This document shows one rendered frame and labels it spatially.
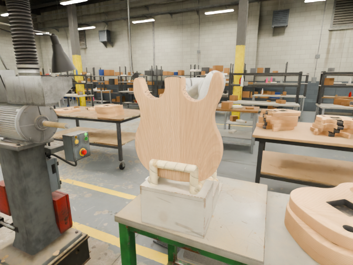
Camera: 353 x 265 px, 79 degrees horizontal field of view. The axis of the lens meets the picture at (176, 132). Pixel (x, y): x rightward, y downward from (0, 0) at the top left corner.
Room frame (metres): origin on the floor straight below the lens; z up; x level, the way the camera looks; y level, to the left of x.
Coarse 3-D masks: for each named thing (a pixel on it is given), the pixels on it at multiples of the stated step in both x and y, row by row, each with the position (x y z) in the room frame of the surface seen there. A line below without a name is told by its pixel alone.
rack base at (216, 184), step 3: (213, 183) 0.95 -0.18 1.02; (216, 183) 0.95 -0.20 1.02; (213, 186) 0.92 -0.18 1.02; (216, 186) 0.92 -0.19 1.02; (213, 189) 0.89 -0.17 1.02; (216, 189) 0.90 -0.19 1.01; (213, 192) 0.86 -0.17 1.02; (216, 192) 0.91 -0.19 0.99; (213, 195) 0.84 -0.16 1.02; (216, 195) 0.91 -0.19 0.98; (213, 198) 0.83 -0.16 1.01; (216, 198) 0.92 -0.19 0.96; (213, 201) 0.84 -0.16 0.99; (216, 201) 0.92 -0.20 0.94; (213, 204) 0.84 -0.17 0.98; (213, 207) 0.85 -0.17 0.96; (213, 210) 0.85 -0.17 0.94
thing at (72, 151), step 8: (64, 136) 1.50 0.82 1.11; (72, 136) 1.48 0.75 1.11; (80, 136) 1.54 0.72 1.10; (88, 136) 1.61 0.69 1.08; (64, 144) 1.50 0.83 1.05; (72, 144) 1.47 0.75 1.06; (80, 144) 1.53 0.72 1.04; (88, 144) 1.60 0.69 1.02; (72, 152) 1.47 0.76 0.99; (80, 152) 1.52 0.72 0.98; (88, 152) 1.59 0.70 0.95; (64, 160) 1.52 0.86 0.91; (72, 160) 1.47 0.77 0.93
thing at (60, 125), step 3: (45, 123) 1.26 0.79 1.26; (48, 123) 1.25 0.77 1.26; (51, 123) 1.24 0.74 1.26; (54, 123) 1.24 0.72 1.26; (57, 123) 1.23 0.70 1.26; (60, 123) 1.22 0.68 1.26; (63, 123) 1.22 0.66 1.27; (48, 126) 1.26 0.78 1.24; (51, 126) 1.24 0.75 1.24; (54, 126) 1.23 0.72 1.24; (57, 126) 1.22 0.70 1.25; (60, 126) 1.21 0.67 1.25; (63, 126) 1.20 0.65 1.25
